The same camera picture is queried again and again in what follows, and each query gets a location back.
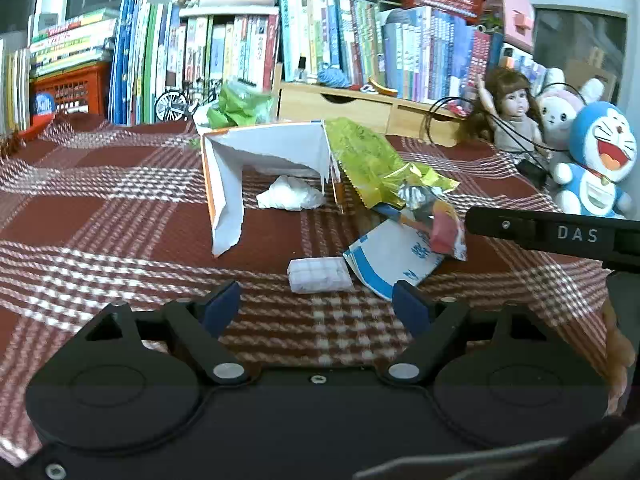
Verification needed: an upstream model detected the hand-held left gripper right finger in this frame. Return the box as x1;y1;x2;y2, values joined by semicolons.
382;281;568;387

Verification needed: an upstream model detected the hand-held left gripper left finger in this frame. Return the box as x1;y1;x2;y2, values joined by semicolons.
65;280;250;387

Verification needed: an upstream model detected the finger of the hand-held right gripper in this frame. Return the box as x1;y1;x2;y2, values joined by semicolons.
464;205;540;250

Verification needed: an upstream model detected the white and blue paper packet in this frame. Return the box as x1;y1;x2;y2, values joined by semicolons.
342;202;446;302

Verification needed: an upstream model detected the pink snack wrapper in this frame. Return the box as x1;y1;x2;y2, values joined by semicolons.
429;200;468;262

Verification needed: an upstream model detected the white checked tissue packet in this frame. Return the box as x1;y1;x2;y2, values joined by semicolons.
287;256;355;295

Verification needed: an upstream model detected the white tissue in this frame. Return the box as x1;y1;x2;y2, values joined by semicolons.
256;175;326;212

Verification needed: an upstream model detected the torn white cardboard box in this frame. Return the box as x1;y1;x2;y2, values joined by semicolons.
200;119;343;258

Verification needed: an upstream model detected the yellow-green snack wrapper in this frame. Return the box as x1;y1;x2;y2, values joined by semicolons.
324;116;461;211

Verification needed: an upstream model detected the green plastic wrapper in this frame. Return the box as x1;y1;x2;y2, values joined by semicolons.
192;79;276;130

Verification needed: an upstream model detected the person's right hand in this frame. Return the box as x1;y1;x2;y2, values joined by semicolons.
602;302;630;417

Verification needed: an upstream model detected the small black pouch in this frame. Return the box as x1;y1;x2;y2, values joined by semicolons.
516;156;549;190

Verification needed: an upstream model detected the blue cat plush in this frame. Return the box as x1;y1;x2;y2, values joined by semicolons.
551;101;638;219

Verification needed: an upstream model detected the brown-haired doll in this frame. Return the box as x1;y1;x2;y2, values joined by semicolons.
465;67;551;161

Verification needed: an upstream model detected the white and pink bunny plush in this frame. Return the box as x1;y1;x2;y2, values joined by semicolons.
535;67;607;153

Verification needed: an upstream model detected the red plaid tablecloth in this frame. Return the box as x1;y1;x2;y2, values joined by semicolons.
0;110;618;467

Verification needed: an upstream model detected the orange curved toy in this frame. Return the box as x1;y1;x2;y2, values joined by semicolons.
361;76;399;99

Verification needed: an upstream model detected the wooden drawer organizer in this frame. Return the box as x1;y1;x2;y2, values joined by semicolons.
271;62;463;148

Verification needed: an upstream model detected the row of colourful paperback books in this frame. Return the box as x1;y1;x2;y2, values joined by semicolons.
277;0;506;106

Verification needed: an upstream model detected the miniature metal bicycle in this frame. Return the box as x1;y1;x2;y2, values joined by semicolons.
153;77;223;123

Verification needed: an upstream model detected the pink toy house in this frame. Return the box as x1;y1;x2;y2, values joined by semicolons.
482;0;536;53

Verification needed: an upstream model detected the blue yarn ball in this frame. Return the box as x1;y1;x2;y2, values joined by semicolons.
317;62;349;88

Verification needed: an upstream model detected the row of tall thin books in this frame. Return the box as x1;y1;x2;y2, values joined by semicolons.
107;0;281;127

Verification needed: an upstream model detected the red plastic basket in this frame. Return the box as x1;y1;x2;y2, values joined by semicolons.
20;60;112;133

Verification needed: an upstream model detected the row of pale upright books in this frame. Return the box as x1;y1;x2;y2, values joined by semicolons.
0;37;33;135

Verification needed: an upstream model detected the stack of flat books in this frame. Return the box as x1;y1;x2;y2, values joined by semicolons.
27;6;121;81

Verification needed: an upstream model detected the white rolled bundle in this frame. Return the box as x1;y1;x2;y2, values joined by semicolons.
179;0;280;19

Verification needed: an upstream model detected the black cable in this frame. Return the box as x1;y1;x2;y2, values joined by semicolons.
424;81;585;162

